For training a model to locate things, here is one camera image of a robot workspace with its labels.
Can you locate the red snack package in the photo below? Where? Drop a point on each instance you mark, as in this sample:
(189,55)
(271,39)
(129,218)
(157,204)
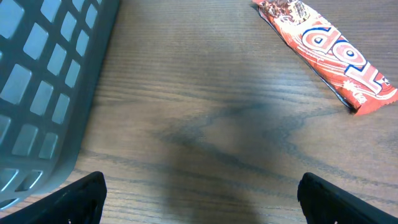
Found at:
(341,66)

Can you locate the dark grey plastic basket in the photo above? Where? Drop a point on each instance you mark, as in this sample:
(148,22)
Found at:
(52,52)

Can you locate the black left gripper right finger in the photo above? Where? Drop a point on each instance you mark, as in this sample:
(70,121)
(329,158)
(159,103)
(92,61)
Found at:
(323,202)

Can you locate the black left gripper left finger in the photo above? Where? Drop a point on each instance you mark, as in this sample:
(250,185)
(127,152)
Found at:
(80,202)

